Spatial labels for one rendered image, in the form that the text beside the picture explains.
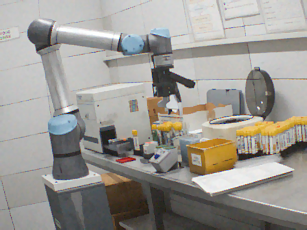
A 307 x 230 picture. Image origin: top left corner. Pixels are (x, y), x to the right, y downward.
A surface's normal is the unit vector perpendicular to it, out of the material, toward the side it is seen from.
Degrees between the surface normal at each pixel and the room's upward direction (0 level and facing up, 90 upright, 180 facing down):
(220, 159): 90
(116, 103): 90
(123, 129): 90
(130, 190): 89
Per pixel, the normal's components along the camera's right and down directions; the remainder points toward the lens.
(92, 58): 0.46, 0.04
